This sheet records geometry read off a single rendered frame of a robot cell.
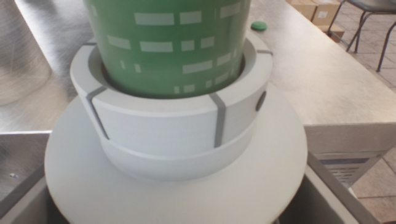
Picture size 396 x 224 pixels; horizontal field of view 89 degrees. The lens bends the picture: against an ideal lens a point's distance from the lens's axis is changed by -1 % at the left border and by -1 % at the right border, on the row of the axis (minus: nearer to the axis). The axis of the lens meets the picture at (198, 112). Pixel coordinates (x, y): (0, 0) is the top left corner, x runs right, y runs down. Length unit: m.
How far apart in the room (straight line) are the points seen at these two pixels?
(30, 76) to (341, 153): 0.24
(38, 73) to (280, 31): 0.25
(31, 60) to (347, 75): 0.25
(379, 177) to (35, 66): 1.67
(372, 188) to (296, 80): 1.44
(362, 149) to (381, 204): 1.37
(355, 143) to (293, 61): 0.09
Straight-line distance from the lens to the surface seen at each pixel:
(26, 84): 0.20
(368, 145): 0.20
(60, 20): 0.35
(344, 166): 0.22
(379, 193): 1.61
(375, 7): 2.38
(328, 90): 0.19
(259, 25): 0.27
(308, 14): 3.06
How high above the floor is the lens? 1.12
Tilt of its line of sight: 43 degrees down
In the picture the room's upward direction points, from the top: straight up
